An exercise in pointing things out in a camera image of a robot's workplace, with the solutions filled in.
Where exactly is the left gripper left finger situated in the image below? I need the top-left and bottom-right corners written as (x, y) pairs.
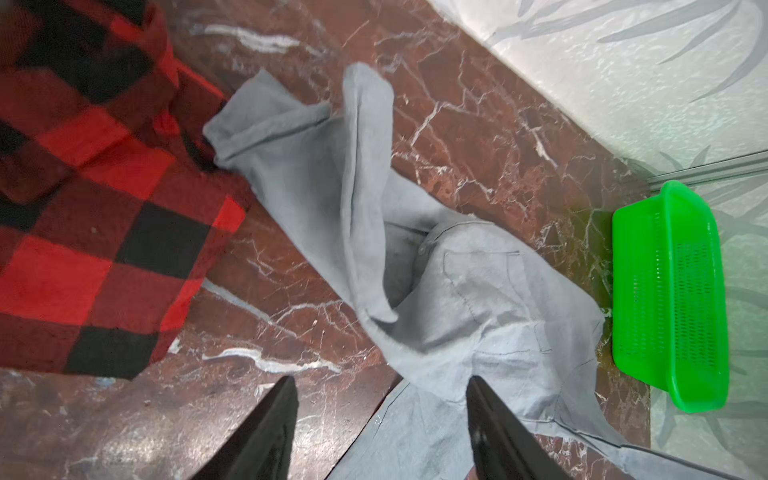
top-left (193, 376), bottom-right (299, 479)

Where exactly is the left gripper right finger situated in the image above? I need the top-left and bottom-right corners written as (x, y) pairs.
top-left (466, 376), bottom-right (568, 480)

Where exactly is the grey long sleeve shirt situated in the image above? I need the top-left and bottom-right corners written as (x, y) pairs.
top-left (203, 63), bottom-right (716, 479)

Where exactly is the green plastic basket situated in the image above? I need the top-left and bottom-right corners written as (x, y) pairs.
top-left (612, 181), bottom-right (730, 413)

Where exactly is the red black plaid shirt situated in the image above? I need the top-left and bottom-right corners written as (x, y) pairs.
top-left (1, 1), bottom-right (253, 379)

